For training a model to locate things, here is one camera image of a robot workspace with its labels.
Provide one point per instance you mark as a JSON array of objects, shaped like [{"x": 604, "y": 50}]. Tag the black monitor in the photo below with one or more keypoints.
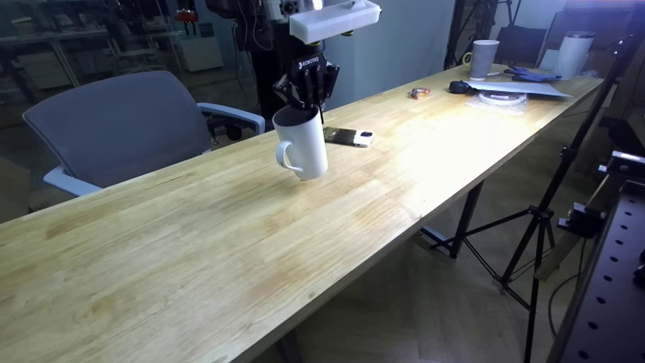
[{"x": 520, "y": 44}]

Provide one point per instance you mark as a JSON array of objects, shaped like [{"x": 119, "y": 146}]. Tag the grey office chair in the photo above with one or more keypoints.
[{"x": 122, "y": 128}]

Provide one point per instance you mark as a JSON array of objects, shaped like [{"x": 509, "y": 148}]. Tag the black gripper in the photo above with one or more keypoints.
[{"x": 309, "y": 66}]

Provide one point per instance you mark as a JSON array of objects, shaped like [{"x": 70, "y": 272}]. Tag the blue cloth bundle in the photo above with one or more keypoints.
[{"x": 535, "y": 72}]

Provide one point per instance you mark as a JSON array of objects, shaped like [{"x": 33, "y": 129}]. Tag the white paper towel roll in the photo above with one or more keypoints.
[{"x": 572, "y": 56}]

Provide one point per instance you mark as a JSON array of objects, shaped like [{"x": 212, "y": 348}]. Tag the black camera tripod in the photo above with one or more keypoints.
[{"x": 566, "y": 155}]

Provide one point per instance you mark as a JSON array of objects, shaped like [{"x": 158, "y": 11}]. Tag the grey metal bracket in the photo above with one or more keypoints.
[{"x": 622, "y": 162}]

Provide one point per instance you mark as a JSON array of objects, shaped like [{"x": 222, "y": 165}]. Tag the red small object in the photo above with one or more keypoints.
[{"x": 185, "y": 14}]

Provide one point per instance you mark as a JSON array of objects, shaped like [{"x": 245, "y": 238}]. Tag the black table leg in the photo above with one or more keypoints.
[{"x": 466, "y": 218}]

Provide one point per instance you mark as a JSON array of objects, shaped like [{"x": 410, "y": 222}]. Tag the white round disc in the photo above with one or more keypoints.
[{"x": 503, "y": 98}]

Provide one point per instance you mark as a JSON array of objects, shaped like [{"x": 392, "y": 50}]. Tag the grey background workbench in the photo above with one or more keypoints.
[{"x": 47, "y": 41}]

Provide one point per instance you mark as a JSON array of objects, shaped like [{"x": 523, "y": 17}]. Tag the black perforated metal board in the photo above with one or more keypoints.
[{"x": 608, "y": 294}]

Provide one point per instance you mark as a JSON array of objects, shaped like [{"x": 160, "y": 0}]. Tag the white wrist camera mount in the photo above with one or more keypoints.
[{"x": 334, "y": 18}]

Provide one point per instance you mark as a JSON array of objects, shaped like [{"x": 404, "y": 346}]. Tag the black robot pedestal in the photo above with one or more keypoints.
[{"x": 268, "y": 81}]

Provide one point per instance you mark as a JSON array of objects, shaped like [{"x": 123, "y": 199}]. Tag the small orange object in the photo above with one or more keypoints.
[{"x": 420, "y": 92}]

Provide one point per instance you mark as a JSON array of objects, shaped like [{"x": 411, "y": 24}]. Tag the smartphone with white camera end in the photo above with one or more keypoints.
[{"x": 350, "y": 137}]

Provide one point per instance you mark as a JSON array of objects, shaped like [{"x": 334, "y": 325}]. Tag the black clamp device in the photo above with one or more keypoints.
[{"x": 581, "y": 219}]

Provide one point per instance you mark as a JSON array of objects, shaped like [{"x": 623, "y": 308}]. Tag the white cabinet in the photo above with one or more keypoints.
[{"x": 199, "y": 52}]

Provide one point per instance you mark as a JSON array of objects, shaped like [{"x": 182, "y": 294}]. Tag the white ceramic mug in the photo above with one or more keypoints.
[{"x": 304, "y": 143}]

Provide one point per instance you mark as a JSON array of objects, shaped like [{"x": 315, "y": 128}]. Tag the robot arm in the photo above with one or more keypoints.
[{"x": 258, "y": 23}]

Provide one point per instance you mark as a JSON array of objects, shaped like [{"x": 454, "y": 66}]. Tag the grey cylindrical cup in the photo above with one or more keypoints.
[{"x": 484, "y": 59}]

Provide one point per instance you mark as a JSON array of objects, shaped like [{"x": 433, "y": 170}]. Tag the black computer mouse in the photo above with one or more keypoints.
[{"x": 458, "y": 87}]

